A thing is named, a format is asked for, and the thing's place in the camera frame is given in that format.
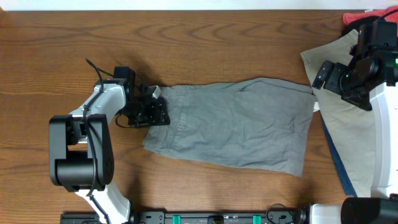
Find grey shorts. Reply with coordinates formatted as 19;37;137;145
144;78;317;177

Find red garment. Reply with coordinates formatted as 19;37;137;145
342;6;397;25

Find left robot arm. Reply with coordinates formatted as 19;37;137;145
49;66;170;223

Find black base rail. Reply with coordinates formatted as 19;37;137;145
60;203;312;224

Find beige khaki shorts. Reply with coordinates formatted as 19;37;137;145
300;30;376;197

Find black garment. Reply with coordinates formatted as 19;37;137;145
341;16;379;36

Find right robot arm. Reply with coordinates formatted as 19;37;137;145
296;19;397;223

